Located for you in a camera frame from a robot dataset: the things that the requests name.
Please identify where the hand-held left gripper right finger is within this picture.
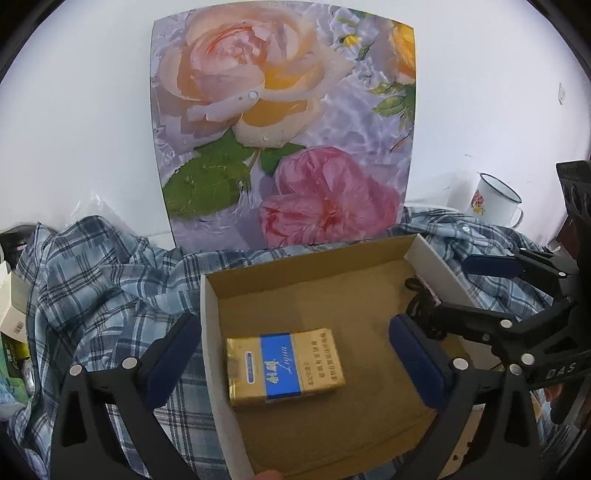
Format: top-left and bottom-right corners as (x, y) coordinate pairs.
(389, 314), (543, 480)

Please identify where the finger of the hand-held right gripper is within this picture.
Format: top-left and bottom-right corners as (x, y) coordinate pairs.
(463, 249), (570, 297)
(409, 300), (578, 361)

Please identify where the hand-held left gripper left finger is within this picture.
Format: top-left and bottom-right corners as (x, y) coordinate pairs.
(50, 313), (206, 480)

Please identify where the black clip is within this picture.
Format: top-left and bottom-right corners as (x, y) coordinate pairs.
(404, 276), (440, 324)

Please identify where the cardboard box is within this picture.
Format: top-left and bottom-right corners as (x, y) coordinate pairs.
(199, 234), (504, 480)

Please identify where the white enamel mug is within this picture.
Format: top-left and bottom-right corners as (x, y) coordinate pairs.
(464, 172), (526, 229)

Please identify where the blue plaid shirt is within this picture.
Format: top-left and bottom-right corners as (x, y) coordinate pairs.
(8, 206), (583, 480)

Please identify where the gold and blue cigarette pack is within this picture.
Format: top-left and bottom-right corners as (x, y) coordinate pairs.
(225, 327), (347, 408)

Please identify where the green printed packet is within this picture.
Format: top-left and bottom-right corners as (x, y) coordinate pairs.
(0, 342), (31, 384)

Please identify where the white carton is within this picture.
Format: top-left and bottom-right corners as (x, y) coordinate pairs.
(0, 267), (34, 343)

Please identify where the dark bag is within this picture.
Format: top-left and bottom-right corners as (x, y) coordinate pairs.
(0, 225), (38, 260)

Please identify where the floral picture panel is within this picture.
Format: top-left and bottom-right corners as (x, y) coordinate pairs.
(148, 7), (416, 254)

